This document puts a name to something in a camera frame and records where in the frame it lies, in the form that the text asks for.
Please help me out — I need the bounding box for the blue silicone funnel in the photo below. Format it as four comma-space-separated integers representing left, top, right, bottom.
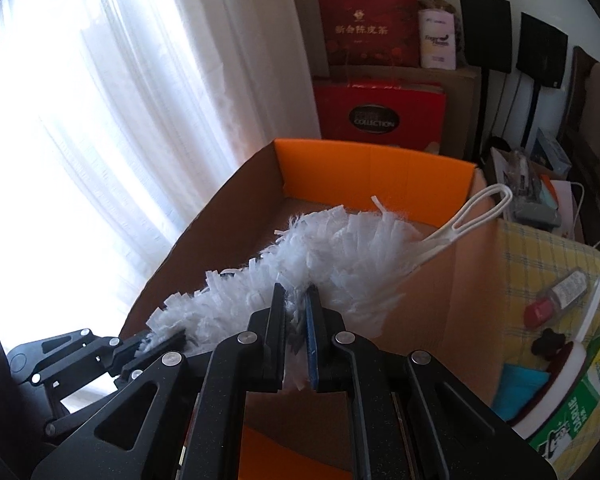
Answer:
492, 364, 550, 422

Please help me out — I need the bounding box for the white red handled brush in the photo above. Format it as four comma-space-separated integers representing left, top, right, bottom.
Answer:
513, 276, 600, 440

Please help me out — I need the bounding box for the white fluffy duster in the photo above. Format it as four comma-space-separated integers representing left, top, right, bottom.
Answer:
140, 184, 513, 400

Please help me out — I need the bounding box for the clear bottle pink cap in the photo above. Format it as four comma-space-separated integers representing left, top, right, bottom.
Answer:
522, 268, 588, 330

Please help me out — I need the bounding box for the yellow green tea carton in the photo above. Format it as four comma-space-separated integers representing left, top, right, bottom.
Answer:
529, 330, 600, 464

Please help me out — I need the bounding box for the orange cardboard box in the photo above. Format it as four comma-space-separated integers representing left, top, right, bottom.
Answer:
121, 139, 505, 479

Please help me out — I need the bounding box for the yellow plaid cushion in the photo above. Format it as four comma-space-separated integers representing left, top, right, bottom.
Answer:
498, 221, 600, 479

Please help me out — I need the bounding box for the white curtain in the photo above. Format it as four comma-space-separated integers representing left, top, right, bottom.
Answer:
0, 0, 318, 348

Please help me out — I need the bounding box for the box of clutter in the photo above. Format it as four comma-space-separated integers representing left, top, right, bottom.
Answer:
488, 148, 584, 242

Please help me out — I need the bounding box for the red chocolate collection box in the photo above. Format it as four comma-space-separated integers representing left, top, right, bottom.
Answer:
313, 79, 446, 152

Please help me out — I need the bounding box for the large brown cardboard box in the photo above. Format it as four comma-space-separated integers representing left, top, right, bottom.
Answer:
329, 65, 480, 159

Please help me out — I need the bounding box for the wooden sofa with cushions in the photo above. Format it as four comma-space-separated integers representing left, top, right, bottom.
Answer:
558, 47, 600, 245

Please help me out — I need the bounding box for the pink tissue pack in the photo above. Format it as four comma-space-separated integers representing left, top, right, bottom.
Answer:
418, 9, 456, 70

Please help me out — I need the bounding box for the right black speaker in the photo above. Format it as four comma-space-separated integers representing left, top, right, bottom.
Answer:
516, 13, 568, 89

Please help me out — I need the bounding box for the black speaker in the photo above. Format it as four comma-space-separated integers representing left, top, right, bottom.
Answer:
516, 13, 568, 89
460, 0, 513, 74

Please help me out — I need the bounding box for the red tea gift bag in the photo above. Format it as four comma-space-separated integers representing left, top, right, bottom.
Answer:
317, 0, 420, 67

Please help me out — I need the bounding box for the left black speaker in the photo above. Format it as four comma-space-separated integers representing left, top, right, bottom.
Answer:
460, 0, 513, 74

